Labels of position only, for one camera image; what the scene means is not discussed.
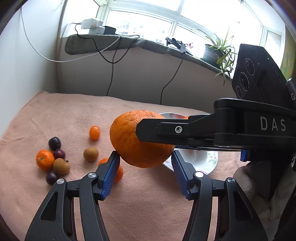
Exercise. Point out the floral white plate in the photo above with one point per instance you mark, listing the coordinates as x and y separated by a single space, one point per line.
204 161

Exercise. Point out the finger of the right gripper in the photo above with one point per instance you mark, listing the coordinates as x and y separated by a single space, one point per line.
196 132

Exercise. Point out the pink table cloth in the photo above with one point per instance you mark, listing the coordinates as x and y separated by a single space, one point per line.
73 168

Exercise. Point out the small orange kumquat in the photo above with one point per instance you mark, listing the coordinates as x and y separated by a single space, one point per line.
94 133

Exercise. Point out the grey green sill cloth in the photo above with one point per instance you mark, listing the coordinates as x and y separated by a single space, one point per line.
91 44

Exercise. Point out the gloved right hand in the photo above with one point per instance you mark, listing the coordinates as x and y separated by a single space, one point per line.
269 212

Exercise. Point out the brown longan with stem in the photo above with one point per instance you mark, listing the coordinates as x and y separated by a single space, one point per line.
61 166

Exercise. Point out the mandarin with stem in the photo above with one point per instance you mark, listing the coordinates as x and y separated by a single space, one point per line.
45 160

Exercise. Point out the black camera box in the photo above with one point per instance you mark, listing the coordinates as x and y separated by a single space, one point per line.
258 78

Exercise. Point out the white power strip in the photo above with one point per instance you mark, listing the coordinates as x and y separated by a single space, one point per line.
94 26

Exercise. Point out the black laptop on sill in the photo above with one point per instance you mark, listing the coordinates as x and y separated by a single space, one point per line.
179 45

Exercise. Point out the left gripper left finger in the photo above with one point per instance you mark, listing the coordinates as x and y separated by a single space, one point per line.
70 201

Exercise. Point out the small dark red plum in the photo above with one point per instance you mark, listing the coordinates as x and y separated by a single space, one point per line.
59 153

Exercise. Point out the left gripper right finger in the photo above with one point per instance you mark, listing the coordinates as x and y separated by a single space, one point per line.
236 217

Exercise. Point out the black power adapter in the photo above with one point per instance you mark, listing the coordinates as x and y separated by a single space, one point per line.
109 30

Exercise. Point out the potted spider plant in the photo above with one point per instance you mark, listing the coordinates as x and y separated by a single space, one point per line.
220 54

